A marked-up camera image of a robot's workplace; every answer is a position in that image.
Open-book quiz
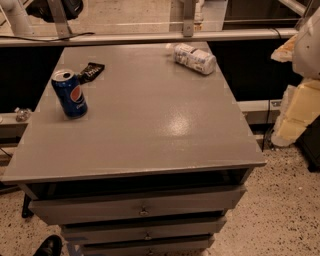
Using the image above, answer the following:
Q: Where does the black cable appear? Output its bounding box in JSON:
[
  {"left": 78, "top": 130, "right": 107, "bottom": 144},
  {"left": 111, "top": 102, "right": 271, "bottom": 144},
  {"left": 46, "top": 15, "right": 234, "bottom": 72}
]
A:
[{"left": 0, "top": 31, "right": 96, "bottom": 43}]

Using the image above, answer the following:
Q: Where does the top grey drawer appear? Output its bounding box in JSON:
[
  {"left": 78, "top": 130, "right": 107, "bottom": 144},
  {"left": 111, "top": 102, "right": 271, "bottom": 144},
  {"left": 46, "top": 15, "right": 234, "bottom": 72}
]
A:
[{"left": 30, "top": 185, "right": 246, "bottom": 225}]

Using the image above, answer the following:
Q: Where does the blue pepsi can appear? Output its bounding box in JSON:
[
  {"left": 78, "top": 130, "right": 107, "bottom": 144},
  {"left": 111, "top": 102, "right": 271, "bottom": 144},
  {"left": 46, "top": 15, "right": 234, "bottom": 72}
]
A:
[{"left": 51, "top": 69, "right": 88, "bottom": 118}]

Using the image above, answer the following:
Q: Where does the bottom grey drawer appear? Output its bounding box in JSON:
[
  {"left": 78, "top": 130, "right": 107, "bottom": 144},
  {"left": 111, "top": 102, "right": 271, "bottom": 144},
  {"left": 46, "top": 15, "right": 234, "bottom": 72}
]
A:
[{"left": 81, "top": 235, "right": 214, "bottom": 256}]

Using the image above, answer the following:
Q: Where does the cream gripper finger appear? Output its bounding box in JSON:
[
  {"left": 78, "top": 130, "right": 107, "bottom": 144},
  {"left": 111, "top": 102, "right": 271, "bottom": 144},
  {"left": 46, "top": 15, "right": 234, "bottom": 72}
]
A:
[
  {"left": 271, "top": 79, "right": 320, "bottom": 147},
  {"left": 271, "top": 35, "right": 297, "bottom": 63}
]

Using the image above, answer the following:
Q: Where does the grey drawer cabinet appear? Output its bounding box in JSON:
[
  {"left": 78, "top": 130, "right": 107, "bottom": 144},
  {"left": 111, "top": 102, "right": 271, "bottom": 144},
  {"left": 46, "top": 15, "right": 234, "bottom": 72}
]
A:
[{"left": 0, "top": 41, "right": 267, "bottom": 256}]

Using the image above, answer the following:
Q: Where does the black shoe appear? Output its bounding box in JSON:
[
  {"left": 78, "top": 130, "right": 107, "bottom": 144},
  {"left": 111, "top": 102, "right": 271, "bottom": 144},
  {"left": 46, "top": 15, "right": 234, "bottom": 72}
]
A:
[{"left": 33, "top": 235, "right": 62, "bottom": 256}]

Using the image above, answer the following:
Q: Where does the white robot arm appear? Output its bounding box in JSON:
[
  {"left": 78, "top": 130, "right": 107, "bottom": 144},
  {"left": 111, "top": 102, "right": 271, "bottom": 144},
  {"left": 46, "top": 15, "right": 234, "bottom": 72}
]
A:
[{"left": 271, "top": 7, "right": 320, "bottom": 147}]

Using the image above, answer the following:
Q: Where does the metal upright bracket centre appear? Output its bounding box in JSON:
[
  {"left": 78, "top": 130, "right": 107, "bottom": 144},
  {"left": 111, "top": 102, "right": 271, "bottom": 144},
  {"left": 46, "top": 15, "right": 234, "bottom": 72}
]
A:
[{"left": 183, "top": 0, "right": 196, "bottom": 37}]

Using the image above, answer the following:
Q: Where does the black snack packet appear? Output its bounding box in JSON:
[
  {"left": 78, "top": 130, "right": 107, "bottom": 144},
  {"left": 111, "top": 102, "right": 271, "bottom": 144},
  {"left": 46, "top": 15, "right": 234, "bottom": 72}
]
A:
[{"left": 77, "top": 62, "right": 105, "bottom": 84}]

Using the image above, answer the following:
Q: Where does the clear plastic bottle white label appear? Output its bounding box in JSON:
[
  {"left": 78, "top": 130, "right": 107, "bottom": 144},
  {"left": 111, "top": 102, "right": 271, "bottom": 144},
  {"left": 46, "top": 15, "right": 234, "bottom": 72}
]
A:
[{"left": 165, "top": 43, "right": 217, "bottom": 75}]

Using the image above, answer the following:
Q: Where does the grey metal rail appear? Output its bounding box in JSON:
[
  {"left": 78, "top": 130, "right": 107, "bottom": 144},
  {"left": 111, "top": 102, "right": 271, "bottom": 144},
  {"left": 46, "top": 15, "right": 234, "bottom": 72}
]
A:
[{"left": 0, "top": 28, "right": 298, "bottom": 47}]

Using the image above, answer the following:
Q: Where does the small glass jar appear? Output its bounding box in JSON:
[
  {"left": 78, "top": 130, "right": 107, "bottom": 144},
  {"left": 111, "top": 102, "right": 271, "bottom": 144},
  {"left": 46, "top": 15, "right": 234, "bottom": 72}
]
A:
[{"left": 14, "top": 107, "right": 32, "bottom": 122}]

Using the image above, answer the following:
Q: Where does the middle grey drawer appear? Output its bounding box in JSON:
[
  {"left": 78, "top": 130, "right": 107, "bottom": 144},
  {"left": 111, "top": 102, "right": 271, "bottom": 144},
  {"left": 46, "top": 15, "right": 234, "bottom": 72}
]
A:
[{"left": 62, "top": 216, "right": 226, "bottom": 244}]

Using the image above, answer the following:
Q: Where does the metal upright bracket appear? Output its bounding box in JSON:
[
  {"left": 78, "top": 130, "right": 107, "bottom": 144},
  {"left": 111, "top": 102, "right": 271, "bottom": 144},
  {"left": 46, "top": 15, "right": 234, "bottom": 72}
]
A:
[
  {"left": 183, "top": 0, "right": 196, "bottom": 37},
  {"left": 47, "top": 0, "right": 78, "bottom": 39}
]

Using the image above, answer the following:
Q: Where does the grey drawer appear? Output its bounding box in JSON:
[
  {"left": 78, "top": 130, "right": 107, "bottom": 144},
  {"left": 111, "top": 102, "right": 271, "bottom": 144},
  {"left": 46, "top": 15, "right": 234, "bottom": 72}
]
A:
[
  {"left": 30, "top": 185, "right": 246, "bottom": 225},
  {"left": 62, "top": 216, "right": 226, "bottom": 244},
  {"left": 81, "top": 235, "right": 214, "bottom": 256}
]

